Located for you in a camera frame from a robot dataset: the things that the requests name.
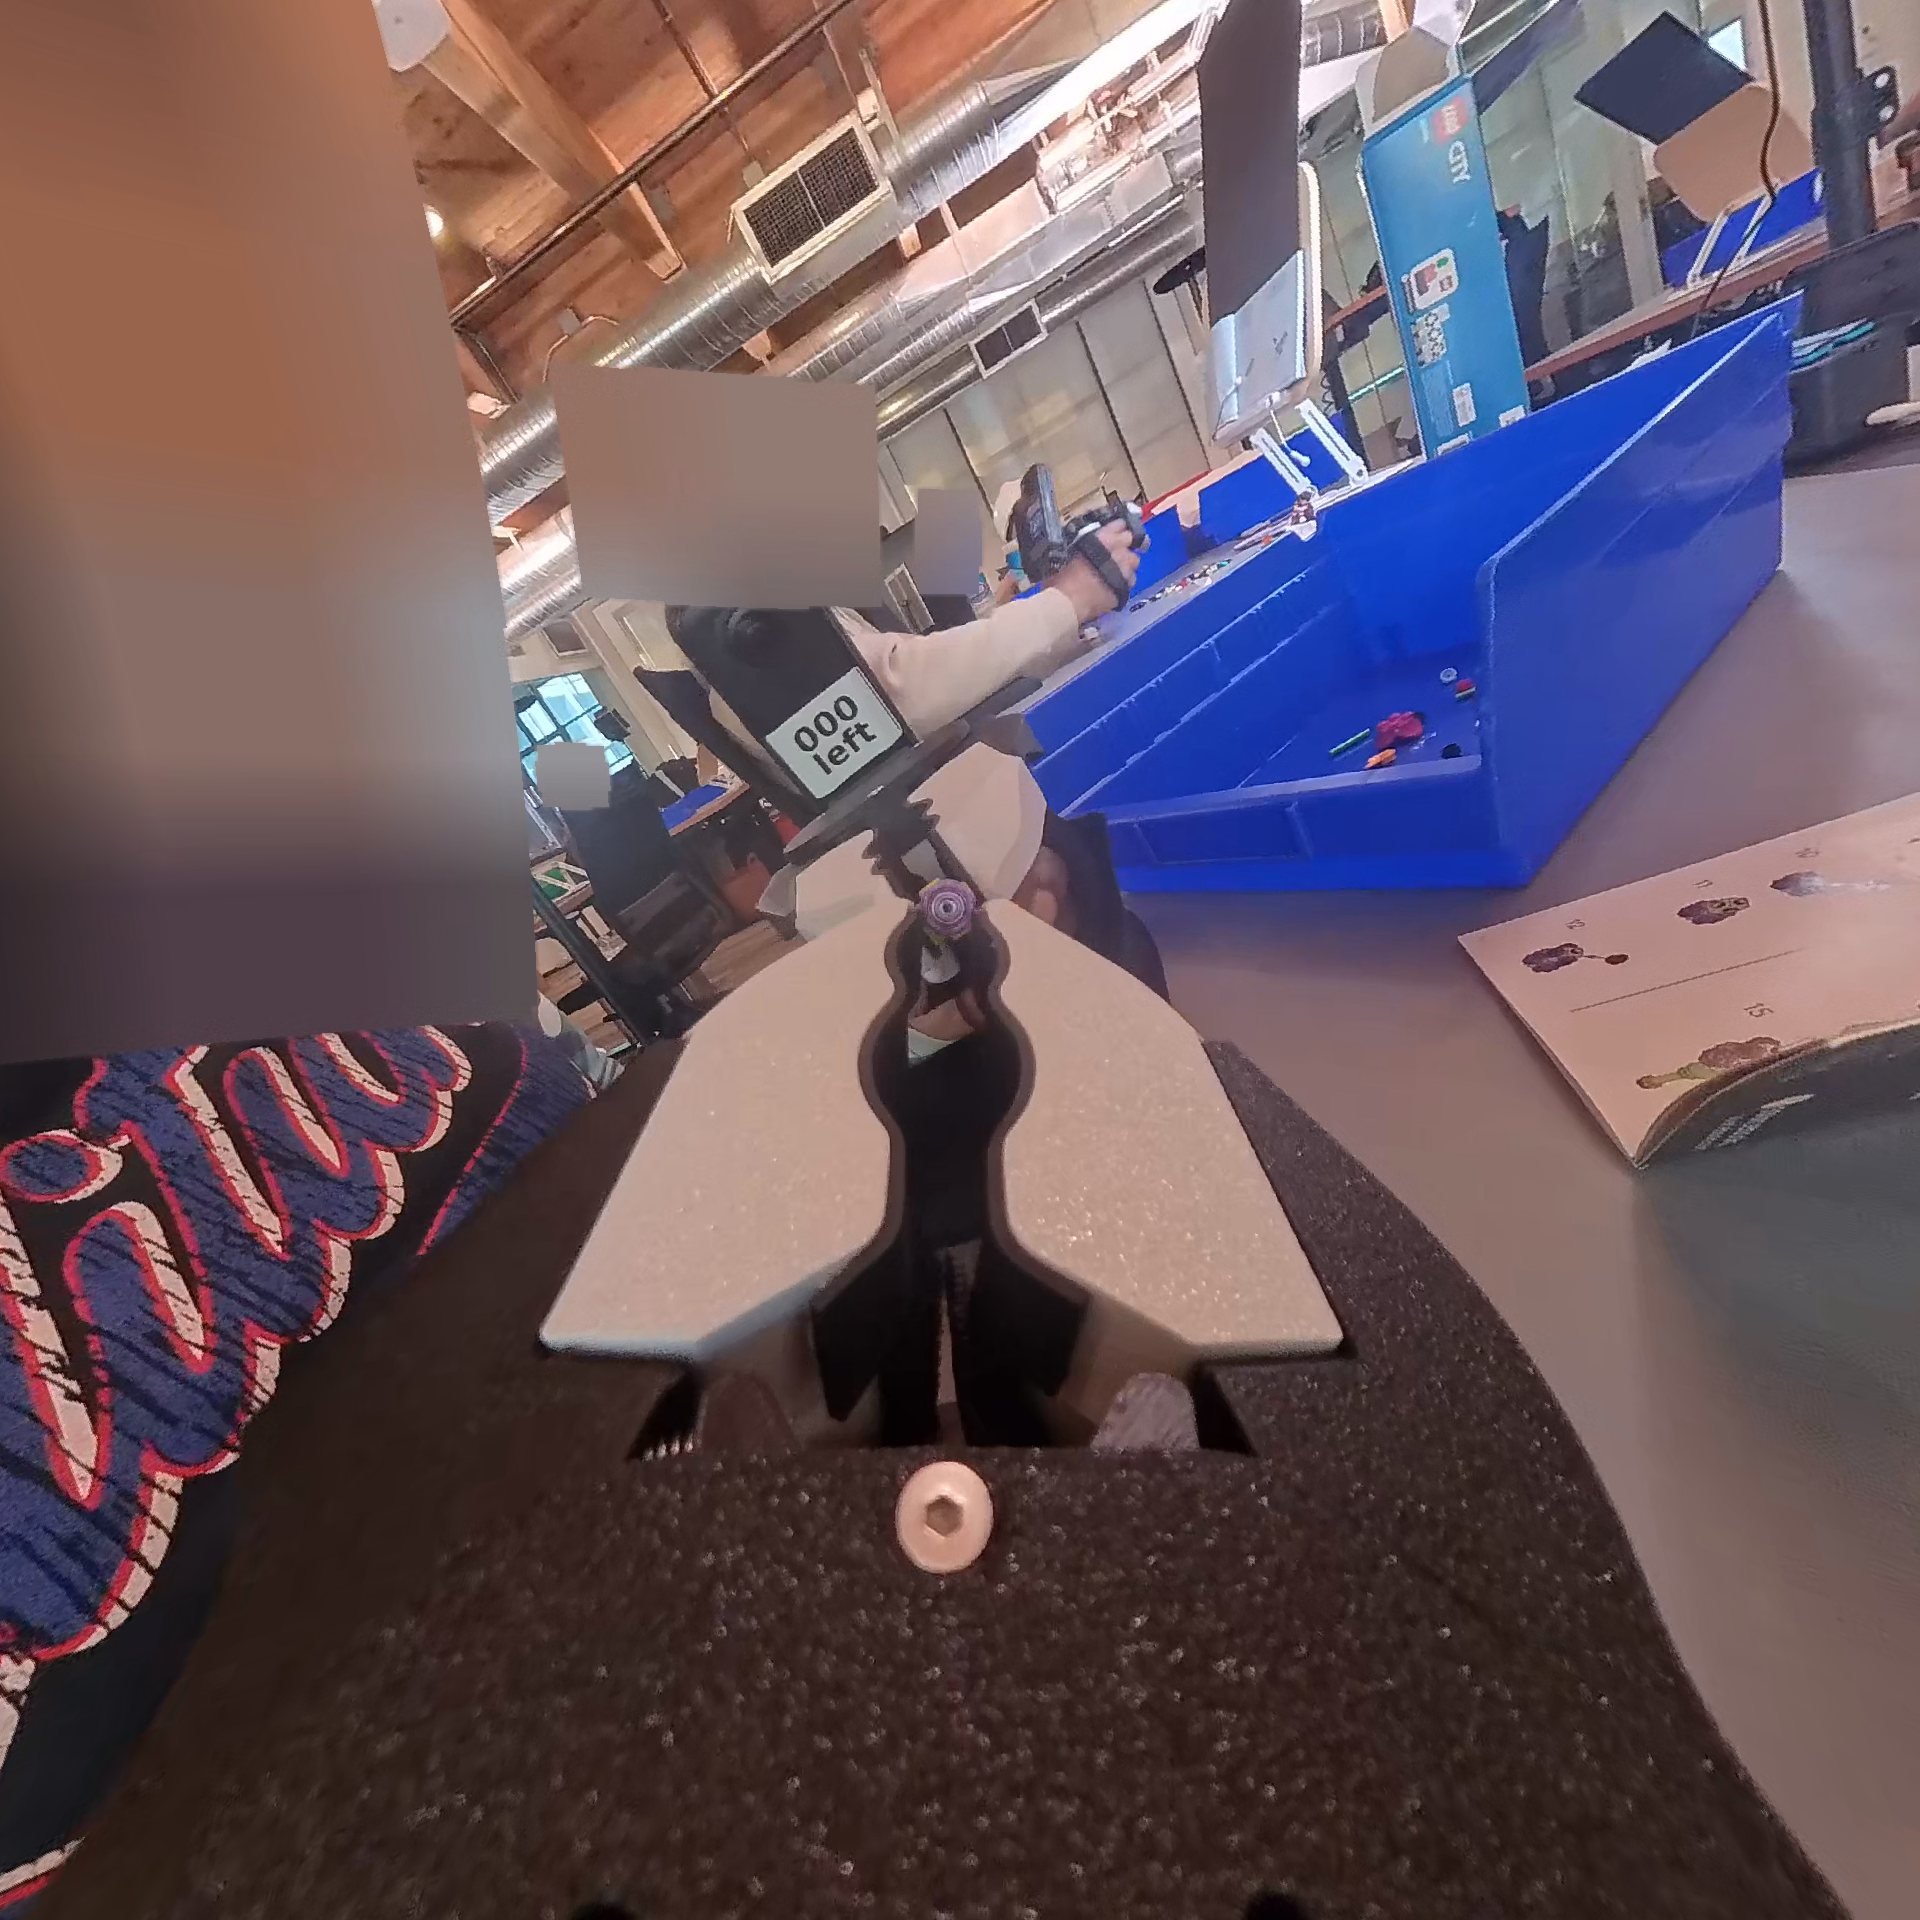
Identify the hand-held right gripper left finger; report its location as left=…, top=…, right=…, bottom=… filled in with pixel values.
left=541, top=901, right=916, bottom=1427

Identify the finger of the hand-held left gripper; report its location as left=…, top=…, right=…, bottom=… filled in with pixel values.
left=758, top=816, right=904, bottom=937
left=901, top=745, right=1051, bottom=933

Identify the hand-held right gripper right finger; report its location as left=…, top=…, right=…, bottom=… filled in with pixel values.
left=955, top=908, right=1346, bottom=1435

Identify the grey desk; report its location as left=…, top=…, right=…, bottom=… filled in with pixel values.
left=1128, top=451, right=1920, bottom=1920

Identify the pile of toy brick pieces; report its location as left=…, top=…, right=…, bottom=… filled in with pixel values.
left=1331, top=668, right=1489, bottom=771

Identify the ceiling air vent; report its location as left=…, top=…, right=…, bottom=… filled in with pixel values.
left=733, top=113, right=899, bottom=280

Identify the instruction booklet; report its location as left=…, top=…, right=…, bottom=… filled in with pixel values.
left=1464, top=793, right=1920, bottom=1167

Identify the blue storage bin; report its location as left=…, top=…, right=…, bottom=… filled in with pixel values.
left=1021, top=294, right=1801, bottom=896

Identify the blue printed carton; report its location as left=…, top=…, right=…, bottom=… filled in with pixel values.
left=1360, top=84, right=1539, bottom=456

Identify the tan backed panel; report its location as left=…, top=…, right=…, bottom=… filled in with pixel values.
left=1576, top=9, right=1826, bottom=216

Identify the silver ceiling air duct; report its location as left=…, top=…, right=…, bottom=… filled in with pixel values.
left=451, top=76, right=1202, bottom=528

